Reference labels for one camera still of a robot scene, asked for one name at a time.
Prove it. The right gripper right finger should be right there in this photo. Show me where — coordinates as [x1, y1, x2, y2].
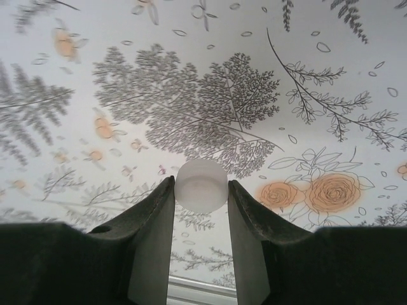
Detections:
[228, 179, 331, 305]

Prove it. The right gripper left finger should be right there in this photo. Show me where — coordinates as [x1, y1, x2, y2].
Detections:
[74, 175, 177, 305]

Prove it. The white bottle cap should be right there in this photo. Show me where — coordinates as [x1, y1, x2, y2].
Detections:
[176, 159, 230, 213]

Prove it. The floral patterned tablecloth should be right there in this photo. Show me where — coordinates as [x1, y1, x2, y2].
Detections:
[0, 0, 407, 288]

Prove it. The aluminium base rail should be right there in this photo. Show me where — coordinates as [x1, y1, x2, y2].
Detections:
[167, 275, 238, 305]

